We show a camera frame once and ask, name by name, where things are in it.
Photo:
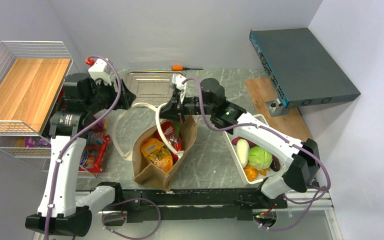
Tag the silver metal tray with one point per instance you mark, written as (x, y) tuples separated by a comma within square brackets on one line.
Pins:
[(150, 86)]

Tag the burlap grocery bag pink print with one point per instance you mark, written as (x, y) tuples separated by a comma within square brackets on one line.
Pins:
[(147, 174)]

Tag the blue grey network switch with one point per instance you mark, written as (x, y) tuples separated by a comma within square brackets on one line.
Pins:
[(301, 71)]

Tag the orange handle screwdriver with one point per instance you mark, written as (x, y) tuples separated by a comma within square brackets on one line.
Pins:
[(183, 68)]

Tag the white wire shelf rack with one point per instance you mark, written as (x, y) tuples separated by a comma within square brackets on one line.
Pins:
[(31, 79)]

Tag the orange snack bag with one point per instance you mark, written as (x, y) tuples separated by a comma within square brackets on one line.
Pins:
[(158, 154)]

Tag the green cabbage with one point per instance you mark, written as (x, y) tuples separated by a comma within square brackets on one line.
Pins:
[(259, 158)]

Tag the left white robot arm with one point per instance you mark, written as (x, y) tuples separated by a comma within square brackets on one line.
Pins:
[(59, 213)]

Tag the orange ginger root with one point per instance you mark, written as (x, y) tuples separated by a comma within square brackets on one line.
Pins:
[(252, 173)]

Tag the purple eggplant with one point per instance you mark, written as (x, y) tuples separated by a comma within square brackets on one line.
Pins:
[(275, 164)]

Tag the colourful snack pack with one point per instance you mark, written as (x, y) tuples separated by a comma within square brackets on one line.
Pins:
[(93, 154)]

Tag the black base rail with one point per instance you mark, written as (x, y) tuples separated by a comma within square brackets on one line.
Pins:
[(239, 203)]

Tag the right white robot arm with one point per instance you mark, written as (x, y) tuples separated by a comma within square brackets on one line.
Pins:
[(299, 160)]

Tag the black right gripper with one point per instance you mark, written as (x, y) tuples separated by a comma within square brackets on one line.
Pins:
[(169, 111)]

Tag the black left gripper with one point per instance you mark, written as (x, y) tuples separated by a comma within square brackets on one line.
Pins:
[(125, 100)]

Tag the green bumpy cucumber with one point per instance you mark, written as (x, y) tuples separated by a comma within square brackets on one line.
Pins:
[(177, 127)]

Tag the purple snack bag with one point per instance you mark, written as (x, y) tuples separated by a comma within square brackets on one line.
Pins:
[(36, 142)]

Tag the red candy bag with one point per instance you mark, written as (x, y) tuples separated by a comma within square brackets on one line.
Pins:
[(169, 132)]

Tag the wooden board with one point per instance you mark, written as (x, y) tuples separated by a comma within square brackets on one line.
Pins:
[(287, 120)]

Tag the white eggplant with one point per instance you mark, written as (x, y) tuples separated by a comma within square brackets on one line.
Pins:
[(242, 151)]

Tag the white perforated plastic basket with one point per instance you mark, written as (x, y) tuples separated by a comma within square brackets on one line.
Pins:
[(277, 143)]

